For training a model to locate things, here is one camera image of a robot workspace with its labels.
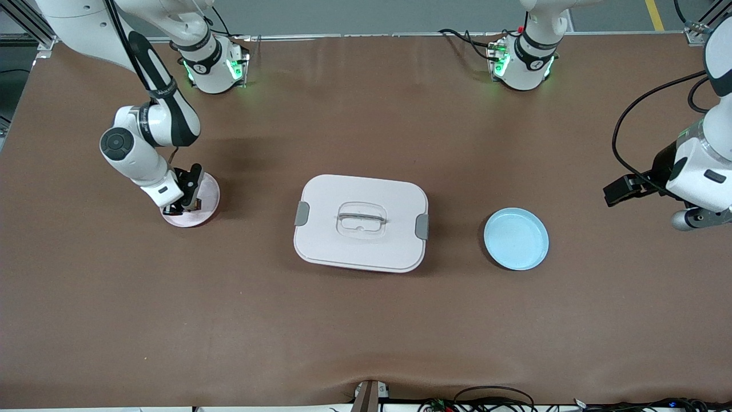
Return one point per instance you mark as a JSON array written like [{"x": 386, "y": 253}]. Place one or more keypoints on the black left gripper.
[{"x": 661, "y": 166}]

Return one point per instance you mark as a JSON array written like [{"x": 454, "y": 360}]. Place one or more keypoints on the white lidded box grey clips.
[{"x": 366, "y": 252}]

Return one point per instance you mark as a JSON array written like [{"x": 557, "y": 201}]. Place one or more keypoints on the metal table edge bracket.
[{"x": 370, "y": 397}]

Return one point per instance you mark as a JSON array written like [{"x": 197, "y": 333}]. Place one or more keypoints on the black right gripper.
[{"x": 186, "y": 184}]

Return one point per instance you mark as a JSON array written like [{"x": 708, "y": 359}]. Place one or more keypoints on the brown table mat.
[{"x": 366, "y": 320}]

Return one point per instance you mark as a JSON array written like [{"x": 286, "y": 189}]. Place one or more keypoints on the pale pink round plate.
[{"x": 210, "y": 191}]

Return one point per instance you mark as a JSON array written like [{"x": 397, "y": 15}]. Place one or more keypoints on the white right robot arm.
[{"x": 86, "y": 28}]

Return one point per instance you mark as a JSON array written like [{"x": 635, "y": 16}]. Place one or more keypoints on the light blue round plate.
[{"x": 514, "y": 240}]

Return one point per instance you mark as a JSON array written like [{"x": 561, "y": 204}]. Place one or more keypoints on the aluminium frame post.
[
  {"x": 28, "y": 23},
  {"x": 706, "y": 26}
]

